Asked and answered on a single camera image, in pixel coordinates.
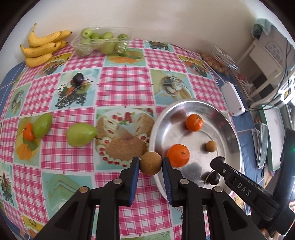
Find pink checkered tablecloth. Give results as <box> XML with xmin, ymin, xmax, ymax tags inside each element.
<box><xmin>0</xmin><ymin>38</ymin><xmax>242</xmax><ymax>240</ymax></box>

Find clear plastic clamshell container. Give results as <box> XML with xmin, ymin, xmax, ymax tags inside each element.
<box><xmin>204</xmin><ymin>40</ymin><xmax>239</xmax><ymax>72</ymax></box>

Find white plastic box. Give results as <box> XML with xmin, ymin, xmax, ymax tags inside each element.
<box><xmin>220</xmin><ymin>81</ymin><xmax>246</xmax><ymax>116</ymax></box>

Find small orange tangerine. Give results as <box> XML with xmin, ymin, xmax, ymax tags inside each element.
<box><xmin>22</xmin><ymin>123</ymin><xmax>35</xmax><ymax>141</ymax></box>

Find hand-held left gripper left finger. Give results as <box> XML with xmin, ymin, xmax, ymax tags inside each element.
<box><xmin>32</xmin><ymin>156</ymin><xmax>140</xmax><ymax>240</ymax></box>

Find round metal basin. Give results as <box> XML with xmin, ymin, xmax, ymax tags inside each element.
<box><xmin>149</xmin><ymin>98</ymin><xmax>245</xmax><ymax>208</ymax></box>

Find yellow banana bunch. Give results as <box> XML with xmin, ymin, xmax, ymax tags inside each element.
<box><xmin>20</xmin><ymin>23</ymin><xmax>72</xmax><ymax>68</ymax></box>

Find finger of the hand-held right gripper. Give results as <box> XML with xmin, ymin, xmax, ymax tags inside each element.
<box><xmin>210</xmin><ymin>156</ymin><xmax>280</xmax><ymax>221</ymax></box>

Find orange tangerine with pale stem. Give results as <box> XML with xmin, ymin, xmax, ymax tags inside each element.
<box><xmin>186</xmin><ymin>114</ymin><xmax>204</xmax><ymax>132</ymax></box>

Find green framed white board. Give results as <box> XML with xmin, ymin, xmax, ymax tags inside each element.
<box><xmin>258</xmin><ymin>107</ymin><xmax>287</xmax><ymax>172</ymax></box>

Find dark plum with stem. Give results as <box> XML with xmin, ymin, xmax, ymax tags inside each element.
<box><xmin>203</xmin><ymin>171</ymin><xmax>221</xmax><ymax>185</ymax></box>

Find pile of small green fruits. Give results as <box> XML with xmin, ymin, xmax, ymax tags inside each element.
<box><xmin>80</xmin><ymin>28</ymin><xmax>129</xmax><ymax>54</ymax></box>

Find pile of brown longans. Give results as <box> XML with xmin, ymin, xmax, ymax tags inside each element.
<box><xmin>200</xmin><ymin>53</ymin><xmax>233</xmax><ymax>75</ymax></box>

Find clear plastic produce container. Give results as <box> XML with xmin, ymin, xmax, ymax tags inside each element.
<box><xmin>70</xmin><ymin>26</ymin><xmax>133</xmax><ymax>56</ymax></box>

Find clear bag with white cord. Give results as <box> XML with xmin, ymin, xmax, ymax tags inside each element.
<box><xmin>233</xmin><ymin>69</ymin><xmax>256</xmax><ymax>100</ymax></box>

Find dark plum without stem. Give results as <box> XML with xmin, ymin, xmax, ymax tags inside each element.
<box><xmin>72</xmin><ymin>72</ymin><xmax>84</xmax><ymax>85</ymax></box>

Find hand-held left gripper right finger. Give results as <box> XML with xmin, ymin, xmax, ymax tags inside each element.
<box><xmin>162</xmin><ymin>157</ymin><xmax>268</xmax><ymax>240</ymax></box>

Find large round brown fruit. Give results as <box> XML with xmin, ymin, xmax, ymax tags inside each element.
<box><xmin>140</xmin><ymin>152</ymin><xmax>162</xmax><ymax>175</ymax></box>

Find green mango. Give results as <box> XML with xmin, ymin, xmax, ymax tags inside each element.
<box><xmin>66</xmin><ymin>123</ymin><xmax>98</xmax><ymax>147</ymax></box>
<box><xmin>32</xmin><ymin>113</ymin><xmax>53</xmax><ymax>139</ymax></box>

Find large orange tangerine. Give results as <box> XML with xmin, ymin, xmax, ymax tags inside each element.
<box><xmin>166</xmin><ymin>144</ymin><xmax>190</xmax><ymax>168</ymax></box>

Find white wooden furniture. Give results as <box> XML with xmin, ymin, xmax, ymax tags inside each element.
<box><xmin>238</xmin><ymin>39</ymin><xmax>285</xmax><ymax>102</ymax></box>

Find grey flat panels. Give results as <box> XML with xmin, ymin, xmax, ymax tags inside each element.
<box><xmin>252</xmin><ymin>123</ymin><xmax>270</xmax><ymax>169</ymax></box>

